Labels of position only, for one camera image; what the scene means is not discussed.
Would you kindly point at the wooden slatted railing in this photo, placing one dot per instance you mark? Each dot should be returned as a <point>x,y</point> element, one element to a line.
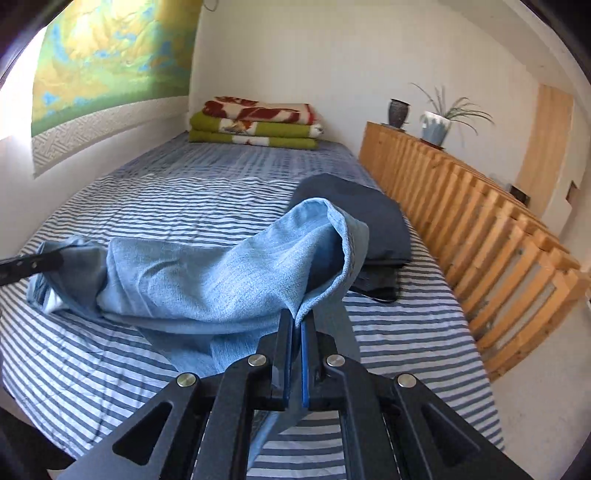
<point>514,280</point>

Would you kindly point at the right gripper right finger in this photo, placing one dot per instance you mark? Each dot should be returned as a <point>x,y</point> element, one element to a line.
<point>316,346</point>

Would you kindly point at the dark checked folded garment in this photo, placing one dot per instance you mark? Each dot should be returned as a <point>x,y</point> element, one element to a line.
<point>379,283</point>

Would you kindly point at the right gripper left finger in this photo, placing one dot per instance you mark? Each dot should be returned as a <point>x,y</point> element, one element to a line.
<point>272,380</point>

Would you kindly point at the light blue denim garment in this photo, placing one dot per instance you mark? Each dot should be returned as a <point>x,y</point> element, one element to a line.
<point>204,308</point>

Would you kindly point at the light wooden cabinet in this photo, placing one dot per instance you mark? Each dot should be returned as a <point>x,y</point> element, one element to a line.
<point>546,148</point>

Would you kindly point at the white potted spider plant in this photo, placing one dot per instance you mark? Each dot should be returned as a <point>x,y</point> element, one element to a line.
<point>437,122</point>

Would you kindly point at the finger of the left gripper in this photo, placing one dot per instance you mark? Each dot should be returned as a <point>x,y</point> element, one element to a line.
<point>48,257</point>

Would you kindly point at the dark ceramic vase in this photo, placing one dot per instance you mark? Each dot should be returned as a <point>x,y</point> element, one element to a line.
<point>397,113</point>

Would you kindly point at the green folded blanket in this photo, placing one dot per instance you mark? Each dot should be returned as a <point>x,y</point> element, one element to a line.
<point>208,129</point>

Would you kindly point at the dark navy folded garment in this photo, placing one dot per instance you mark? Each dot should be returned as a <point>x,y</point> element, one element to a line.
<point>390,241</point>

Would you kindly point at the green yellow map wall hanging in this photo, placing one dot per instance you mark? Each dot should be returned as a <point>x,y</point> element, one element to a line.
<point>97,55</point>

